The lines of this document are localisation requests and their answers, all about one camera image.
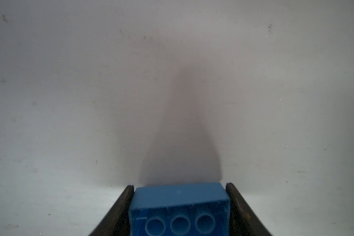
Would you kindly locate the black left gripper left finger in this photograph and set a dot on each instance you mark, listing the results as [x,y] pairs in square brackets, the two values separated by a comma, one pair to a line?
[116,221]

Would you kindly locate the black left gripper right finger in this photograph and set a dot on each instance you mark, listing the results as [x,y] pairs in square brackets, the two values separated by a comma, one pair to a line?
[243,221]

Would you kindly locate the blue lego brick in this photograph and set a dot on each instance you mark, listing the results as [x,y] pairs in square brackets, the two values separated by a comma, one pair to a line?
[201,209]

